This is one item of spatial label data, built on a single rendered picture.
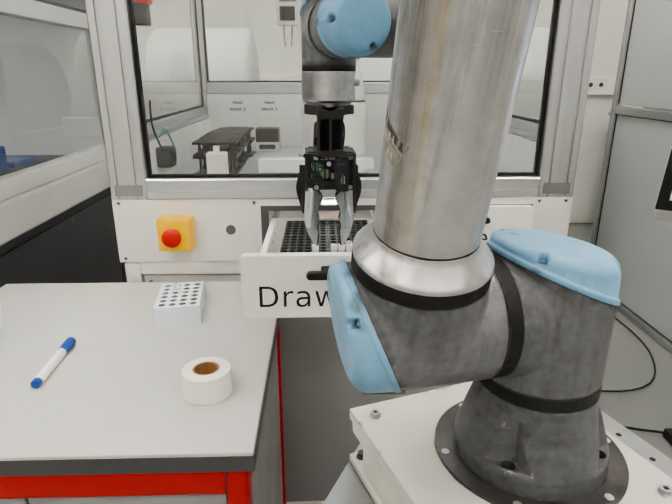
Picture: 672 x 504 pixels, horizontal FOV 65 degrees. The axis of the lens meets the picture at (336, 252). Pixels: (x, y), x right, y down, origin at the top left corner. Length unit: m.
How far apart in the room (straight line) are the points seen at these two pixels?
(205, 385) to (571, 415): 0.48
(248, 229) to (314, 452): 0.63
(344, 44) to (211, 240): 0.71
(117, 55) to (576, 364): 1.01
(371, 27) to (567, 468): 0.48
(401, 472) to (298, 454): 0.95
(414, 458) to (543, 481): 0.12
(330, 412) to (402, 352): 1.01
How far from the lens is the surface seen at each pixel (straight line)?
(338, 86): 0.74
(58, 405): 0.88
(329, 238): 1.04
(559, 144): 1.27
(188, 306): 1.03
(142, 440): 0.76
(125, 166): 1.24
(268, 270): 0.87
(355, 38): 0.63
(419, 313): 0.40
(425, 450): 0.60
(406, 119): 0.36
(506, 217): 1.24
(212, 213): 1.21
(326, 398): 1.40
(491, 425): 0.55
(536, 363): 0.50
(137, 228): 1.26
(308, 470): 1.54
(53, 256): 1.83
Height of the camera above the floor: 1.21
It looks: 19 degrees down
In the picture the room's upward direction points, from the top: straight up
